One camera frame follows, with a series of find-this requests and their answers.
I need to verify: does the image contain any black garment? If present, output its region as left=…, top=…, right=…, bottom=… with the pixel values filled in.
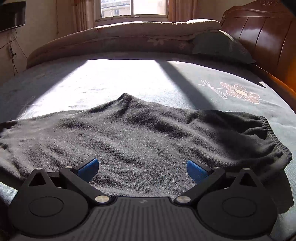
left=1, top=94, right=292, bottom=197

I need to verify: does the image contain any teal patterned bed sheet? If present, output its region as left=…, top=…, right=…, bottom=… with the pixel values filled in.
left=1, top=53, right=295, bottom=240

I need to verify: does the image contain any teal pillow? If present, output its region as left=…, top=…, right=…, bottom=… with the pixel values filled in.
left=192, top=30, right=255, bottom=64

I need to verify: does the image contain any pink floral quilt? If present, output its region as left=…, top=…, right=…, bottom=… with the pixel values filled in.
left=27, top=19, right=221, bottom=68

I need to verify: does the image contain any wooden headboard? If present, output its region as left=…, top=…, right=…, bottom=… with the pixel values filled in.
left=220, top=1, right=295, bottom=109

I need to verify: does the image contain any pink curtain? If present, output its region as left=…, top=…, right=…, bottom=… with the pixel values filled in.
left=168, top=0, right=198, bottom=22

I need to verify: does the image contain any window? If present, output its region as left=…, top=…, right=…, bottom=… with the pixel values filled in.
left=94, top=0, right=168, bottom=21

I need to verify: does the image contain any black cable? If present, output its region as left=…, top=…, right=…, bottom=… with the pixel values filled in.
left=0, top=29, right=28, bottom=77

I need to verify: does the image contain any wall television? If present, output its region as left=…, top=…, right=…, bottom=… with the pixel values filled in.
left=0, top=1, right=26, bottom=32

